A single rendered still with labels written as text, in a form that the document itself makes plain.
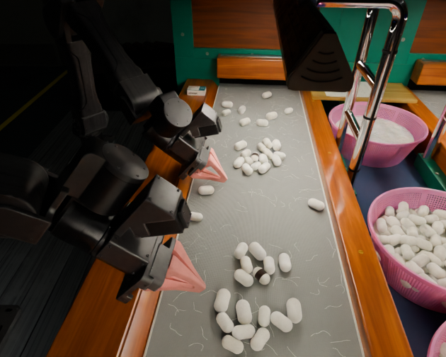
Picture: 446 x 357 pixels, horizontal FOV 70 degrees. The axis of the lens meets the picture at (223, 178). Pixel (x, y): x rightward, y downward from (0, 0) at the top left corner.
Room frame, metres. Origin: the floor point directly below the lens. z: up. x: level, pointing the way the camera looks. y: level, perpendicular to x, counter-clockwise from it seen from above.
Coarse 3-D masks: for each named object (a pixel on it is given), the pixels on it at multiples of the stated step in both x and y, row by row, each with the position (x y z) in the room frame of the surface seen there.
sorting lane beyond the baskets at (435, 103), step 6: (420, 96) 1.08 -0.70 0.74; (426, 96) 1.08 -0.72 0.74; (432, 96) 1.08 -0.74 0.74; (438, 96) 1.08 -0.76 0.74; (444, 96) 1.08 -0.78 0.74; (426, 102) 1.03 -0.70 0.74; (432, 102) 1.03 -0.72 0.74; (438, 102) 1.03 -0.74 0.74; (444, 102) 1.03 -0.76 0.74; (432, 108) 0.98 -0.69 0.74; (438, 108) 0.98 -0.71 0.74; (438, 114) 0.94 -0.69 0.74
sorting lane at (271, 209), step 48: (240, 96) 1.08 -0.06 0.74; (288, 96) 1.08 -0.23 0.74; (288, 144) 0.75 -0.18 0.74; (192, 192) 0.55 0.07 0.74; (240, 192) 0.55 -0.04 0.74; (288, 192) 0.55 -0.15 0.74; (192, 240) 0.41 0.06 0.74; (240, 240) 0.41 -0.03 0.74; (288, 240) 0.41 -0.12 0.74; (240, 288) 0.31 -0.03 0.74; (288, 288) 0.31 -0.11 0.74; (336, 288) 0.31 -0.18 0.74; (192, 336) 0.23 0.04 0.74; (288, 336) 0.23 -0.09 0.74; (336, 336) 0.23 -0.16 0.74
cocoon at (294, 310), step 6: (288, 300) 0.27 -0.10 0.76; (294, 300) 0.27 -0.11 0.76; (288, 306) 0.27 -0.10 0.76; (294, 306) 0.26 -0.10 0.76; (300, 306) 0.27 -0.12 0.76; (288, 312) 0.26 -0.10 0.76; (294, 312) 0.25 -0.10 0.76; (300, 312) 0.25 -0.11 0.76; (288, 318) 0.25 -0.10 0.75; (294, 318) 0.25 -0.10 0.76; (300, 318) 0.25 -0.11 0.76
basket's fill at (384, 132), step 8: (360, 120) 0.90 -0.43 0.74; (376, 120) 0.92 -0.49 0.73; (384, 120) 0.92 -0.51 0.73; (376, 128) 0.85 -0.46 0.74; (384, 128) 0.86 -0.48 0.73; (392, 128) 0.86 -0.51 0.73; (400, 128) 0.87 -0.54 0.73; (376, 136) 0.80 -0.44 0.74; (384, 136) 0.81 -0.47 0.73; (392, 136) 0.81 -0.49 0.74; (400, 136) 0.82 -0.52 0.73; (408, 136) 0.82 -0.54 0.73
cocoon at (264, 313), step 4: (260, 308) 0.26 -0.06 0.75; (264, 308) 0.26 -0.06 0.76; (268, 308) 0.26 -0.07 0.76; (260, 312) 0.26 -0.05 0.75; (264, 312) 0.25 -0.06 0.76; (268, 312) 0.26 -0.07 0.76; (260, 316) 0.25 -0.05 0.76; (264, 316) 0.25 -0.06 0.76; (268, 316) 0.25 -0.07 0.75; (260, 320) 0.24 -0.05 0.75; (264, 320) 0.24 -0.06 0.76; (268, 320) 0.24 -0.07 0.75; (260, 324) 0.24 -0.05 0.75; (264, 324) 0.24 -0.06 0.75
